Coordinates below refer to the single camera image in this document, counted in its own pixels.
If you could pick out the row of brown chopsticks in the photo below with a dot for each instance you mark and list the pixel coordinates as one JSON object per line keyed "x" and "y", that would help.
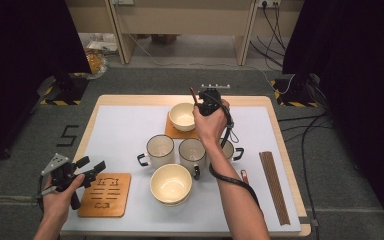
{"x": 275, "y": 190}

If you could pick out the beige wooden desk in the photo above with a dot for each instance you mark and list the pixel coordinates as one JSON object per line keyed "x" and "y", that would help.
{"x": 186, "y": 20}

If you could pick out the white table mat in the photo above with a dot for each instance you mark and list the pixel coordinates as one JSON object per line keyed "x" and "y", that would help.
{"x": 120, "y": 126}

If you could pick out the white mug with black rim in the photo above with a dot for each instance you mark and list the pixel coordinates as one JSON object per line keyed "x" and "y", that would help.
{"x": 230, "y": 151}
{"x": 190, "y": 151}
{"x": 160, "y": 146}

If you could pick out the cream ceramic bowl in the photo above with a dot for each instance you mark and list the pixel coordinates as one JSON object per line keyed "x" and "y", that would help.
{"x": 170, "y": 183}
{"x": 173, "y": 204}
{"x": 181, "y": 116}

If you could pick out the person's right hand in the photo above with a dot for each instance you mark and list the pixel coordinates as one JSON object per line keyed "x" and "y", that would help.
{"x": 213, "y": 128}

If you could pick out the yellow plastic bag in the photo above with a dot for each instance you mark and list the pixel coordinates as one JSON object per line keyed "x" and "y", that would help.
{"x": 95, "y": 63}

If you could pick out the carved wooden coaster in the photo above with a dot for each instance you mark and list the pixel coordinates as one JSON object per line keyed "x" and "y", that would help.
{"x": 103, "y": 196}
{"x": 175, "y": 134}

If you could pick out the white wall socket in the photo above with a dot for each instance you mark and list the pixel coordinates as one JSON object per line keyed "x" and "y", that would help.
{"x": 269, "y": 2}

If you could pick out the white papers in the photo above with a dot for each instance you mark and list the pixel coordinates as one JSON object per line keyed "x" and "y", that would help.
{"x": 101, "y": 45}

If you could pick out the yellow black hazard tape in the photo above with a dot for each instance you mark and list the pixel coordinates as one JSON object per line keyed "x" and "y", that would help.
{"x": 300, "y": 104}
{"x": 60, "y": 102}

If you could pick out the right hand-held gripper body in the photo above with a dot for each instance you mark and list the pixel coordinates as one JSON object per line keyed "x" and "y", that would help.
{"x": 210, "y": 100}

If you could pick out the person's left hand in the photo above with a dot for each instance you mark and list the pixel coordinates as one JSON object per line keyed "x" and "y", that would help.
{"x": 58, "y": 205}

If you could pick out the black stand base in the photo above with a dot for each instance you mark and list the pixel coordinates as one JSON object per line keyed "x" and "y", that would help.
{"x": 70, "y": 88}
{"x": 295, "y": 88}

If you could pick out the black curtain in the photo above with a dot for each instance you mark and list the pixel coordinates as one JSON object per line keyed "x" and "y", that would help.
{"x": 353, "y": 83}
{"x": 20, "y": 66}

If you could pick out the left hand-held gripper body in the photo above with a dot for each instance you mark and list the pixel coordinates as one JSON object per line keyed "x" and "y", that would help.
{"x": 63, "y": 176}

